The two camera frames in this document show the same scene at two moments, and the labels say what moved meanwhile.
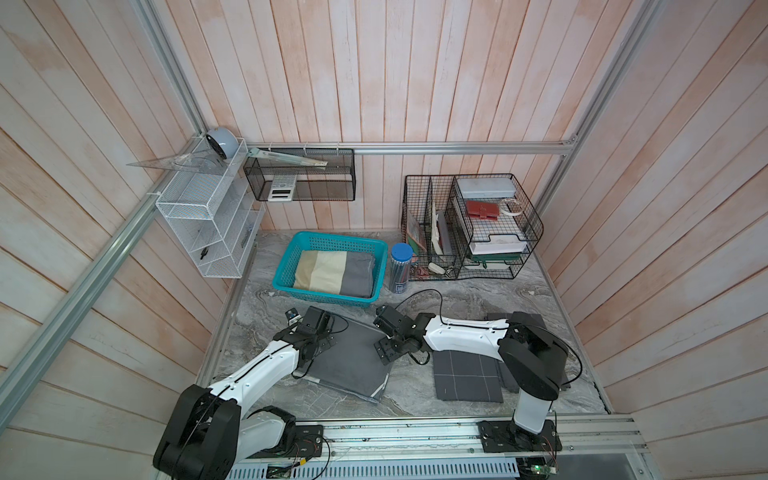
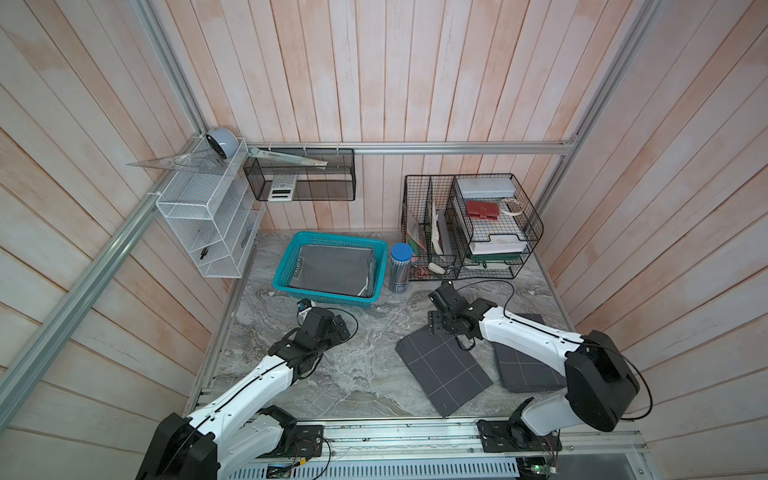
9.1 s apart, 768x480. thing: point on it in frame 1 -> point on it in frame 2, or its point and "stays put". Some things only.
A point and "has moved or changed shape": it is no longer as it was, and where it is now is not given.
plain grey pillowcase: x=353 y=365 -> x=334 y=270
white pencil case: x=487 y=187 stays put
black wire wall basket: x=337 y=182 stays put
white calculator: x=283 y=188 stays put
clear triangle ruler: x=207 y=162 stays put
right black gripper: x=384 y=351 -> x=433 y=323
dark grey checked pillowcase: x=465 y=376 has moved or changed shape
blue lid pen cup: x=401 y=264 stays put
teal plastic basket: x=309 y=241 stays put
